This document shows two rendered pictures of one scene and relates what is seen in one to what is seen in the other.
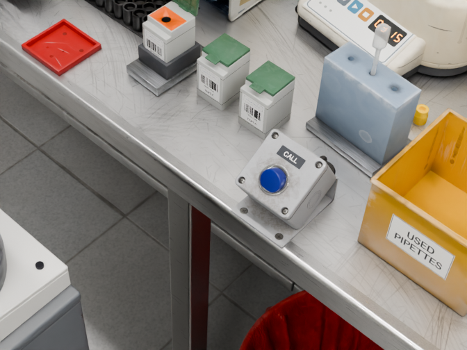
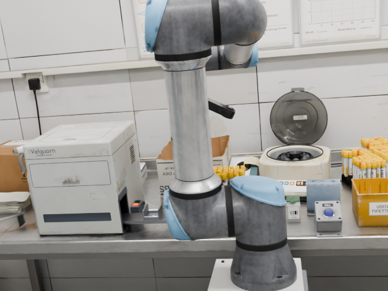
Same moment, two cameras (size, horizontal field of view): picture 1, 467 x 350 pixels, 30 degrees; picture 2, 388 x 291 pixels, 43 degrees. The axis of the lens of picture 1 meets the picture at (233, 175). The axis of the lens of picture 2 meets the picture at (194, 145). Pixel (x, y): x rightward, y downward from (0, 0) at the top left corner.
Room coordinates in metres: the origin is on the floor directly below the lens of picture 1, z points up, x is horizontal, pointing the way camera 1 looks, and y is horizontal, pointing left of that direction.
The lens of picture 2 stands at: (-0.40, 0.88, 1.51)
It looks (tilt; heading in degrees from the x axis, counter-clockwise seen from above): 15 degrees down; 331
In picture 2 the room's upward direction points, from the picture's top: 6 degrees counter-clockwise
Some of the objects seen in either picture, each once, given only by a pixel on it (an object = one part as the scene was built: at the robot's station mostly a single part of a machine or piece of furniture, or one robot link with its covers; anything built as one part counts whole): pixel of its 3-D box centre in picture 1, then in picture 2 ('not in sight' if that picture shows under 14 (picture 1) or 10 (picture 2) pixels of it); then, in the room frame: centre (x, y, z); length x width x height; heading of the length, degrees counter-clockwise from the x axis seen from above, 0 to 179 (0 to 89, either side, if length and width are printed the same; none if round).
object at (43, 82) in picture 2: not in sight; (37, 82); (1.76, 0.42, 1.29); 0.09 x 0.01 x 0.09; 51
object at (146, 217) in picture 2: not in sight; (146, 214); (0.94, 0.34, 0.92); 0.21 x 0.07 x 0.05; 51
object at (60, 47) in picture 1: (61, 46); not in sight; (0.79, 0.22, 0.88); 0.07 x 0.07 x 0.01; 51
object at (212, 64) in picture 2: not in sight; (197, 58); (0.80, 0.19, 1.39); 0.11 x 0.11 x 0.08; 59
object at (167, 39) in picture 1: (169, 38); not in sight; (0.77, 0.08, 0.92); 0.05 x 0.04 x 0.06; 139
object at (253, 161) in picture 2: not in sight; (246, 171); (1.04, -0.12, 0.92); 0.24 x 0.12 x 0.10; 141
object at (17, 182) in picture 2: not in sight; (29, 167); (1.63, 0.54, 0.97); 0.31 x 0.23 x 0.18; 44
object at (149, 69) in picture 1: (169, 56); not in sight; (0.77, 0.08, 0.89); 0.09 x 0.05 x 0.04; 139
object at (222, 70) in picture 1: (223, 71); not in sight; (0.73, 0.02, 0.91); 0.05 x 0.04 x 0.07; 141
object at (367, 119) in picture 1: (365, 106); (323, 196); (0.67, -0.14, 0.92); 0.10 x 0.07 x 0.10; 46
